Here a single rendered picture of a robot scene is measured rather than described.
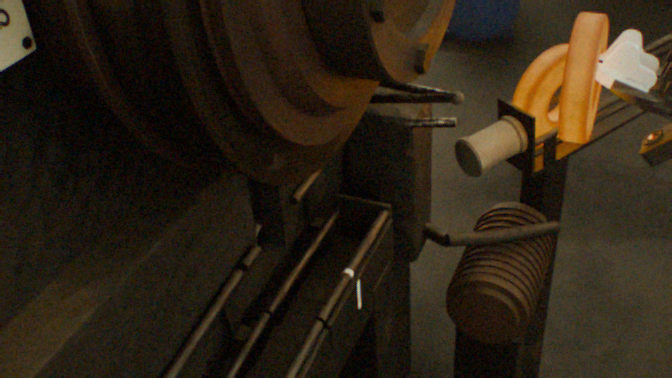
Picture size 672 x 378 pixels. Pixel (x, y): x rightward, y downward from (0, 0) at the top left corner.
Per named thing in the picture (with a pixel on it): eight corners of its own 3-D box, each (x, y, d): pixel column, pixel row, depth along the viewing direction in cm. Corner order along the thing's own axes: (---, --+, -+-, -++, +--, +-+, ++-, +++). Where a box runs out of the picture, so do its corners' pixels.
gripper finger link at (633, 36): (597, 11, 92) (672, 39, 91) (578, 53, 96) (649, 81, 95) (594, 21, 90) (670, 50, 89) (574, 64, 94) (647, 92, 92)
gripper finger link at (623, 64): (594, 21, 90) (670, 50, 89) (574, 64, 94) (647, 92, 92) (590, 31, 88) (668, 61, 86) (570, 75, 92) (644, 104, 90)
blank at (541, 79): (533, 157, 122) (549, 167, 119) (494, 104, 111) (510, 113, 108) (598, 82, 121) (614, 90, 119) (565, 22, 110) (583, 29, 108)
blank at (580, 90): (561, 57, 85) (593, 60, 84) (585, -11, 95) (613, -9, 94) (554, 164, 95) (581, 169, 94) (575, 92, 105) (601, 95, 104)
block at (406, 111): (345, 251, 112) (334, 106, 97) (365, 219, 117) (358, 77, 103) (415, 267, 108) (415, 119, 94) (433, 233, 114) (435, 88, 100)
